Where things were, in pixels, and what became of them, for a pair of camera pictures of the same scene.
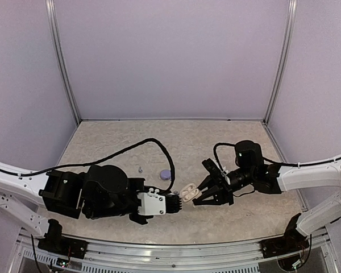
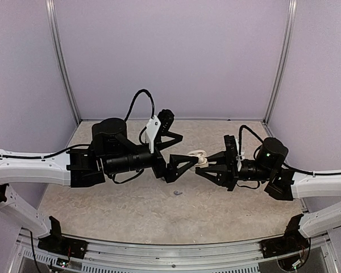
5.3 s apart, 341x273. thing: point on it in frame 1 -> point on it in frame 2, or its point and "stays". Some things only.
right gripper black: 223,194 -> 227,177
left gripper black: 137,182 -> 170,172
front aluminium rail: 234,257 stays
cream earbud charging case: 190,192 -> 203,162
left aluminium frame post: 50,12 stays
